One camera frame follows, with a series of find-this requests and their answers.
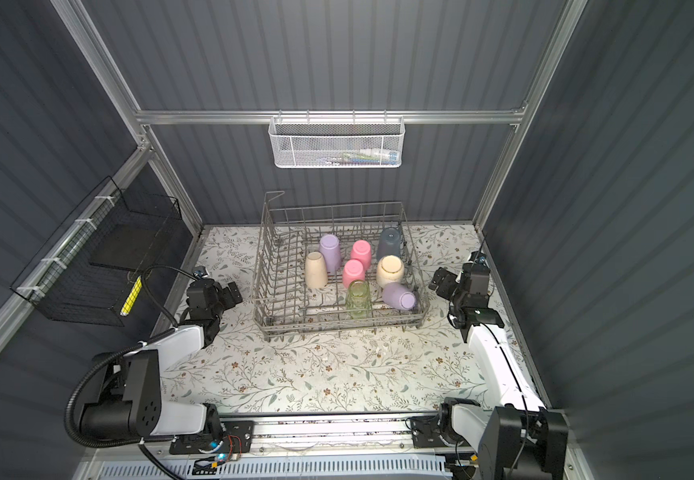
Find white cup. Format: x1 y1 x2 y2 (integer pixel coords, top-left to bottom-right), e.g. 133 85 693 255
376 255 405 288

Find blue transparent cup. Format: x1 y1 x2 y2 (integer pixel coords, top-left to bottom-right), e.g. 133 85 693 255
376 226 404 261

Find green transparent cup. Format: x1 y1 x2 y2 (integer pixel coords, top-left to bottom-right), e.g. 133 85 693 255
345 280 372 319

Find beige cup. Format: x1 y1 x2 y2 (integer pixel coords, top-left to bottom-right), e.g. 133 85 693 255
304 251 328 289

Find pink cup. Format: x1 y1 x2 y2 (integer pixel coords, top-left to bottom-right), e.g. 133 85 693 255
350 239 372 271
342 259 366 289

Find light purple cup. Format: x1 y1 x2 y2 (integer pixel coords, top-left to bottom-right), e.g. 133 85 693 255
319 234 342 274

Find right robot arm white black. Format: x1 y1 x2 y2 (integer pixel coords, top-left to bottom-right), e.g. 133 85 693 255
429 252 569 479

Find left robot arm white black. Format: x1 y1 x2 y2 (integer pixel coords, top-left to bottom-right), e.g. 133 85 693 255
63 276 243 448

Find yellow brush in basket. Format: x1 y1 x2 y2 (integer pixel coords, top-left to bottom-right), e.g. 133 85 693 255
119 277 142 317

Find floral table mat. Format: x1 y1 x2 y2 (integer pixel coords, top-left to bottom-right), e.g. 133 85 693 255
161 227 487 413

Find items in white basket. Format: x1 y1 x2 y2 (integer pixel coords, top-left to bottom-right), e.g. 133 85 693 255
319 148 401 167

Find white ventilated front panel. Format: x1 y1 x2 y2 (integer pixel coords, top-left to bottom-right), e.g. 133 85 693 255
97 454 453 480

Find black corrugated cable hose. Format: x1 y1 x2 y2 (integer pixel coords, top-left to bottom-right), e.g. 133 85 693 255
63 265 204 480

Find black wire wall basket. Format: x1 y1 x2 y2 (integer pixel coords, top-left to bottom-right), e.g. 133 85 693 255
10 179 182 327

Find grey wire dish rack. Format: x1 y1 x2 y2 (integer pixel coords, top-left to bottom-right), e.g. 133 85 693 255
252 191 429 339

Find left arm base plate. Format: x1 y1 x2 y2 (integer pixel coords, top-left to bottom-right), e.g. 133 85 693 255
169 421 255 455

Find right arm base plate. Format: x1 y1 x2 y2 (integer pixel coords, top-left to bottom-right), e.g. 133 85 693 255
405 415 462 449

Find white mesh wall basket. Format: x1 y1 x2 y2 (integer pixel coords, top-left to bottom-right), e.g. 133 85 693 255
268 116 406 169

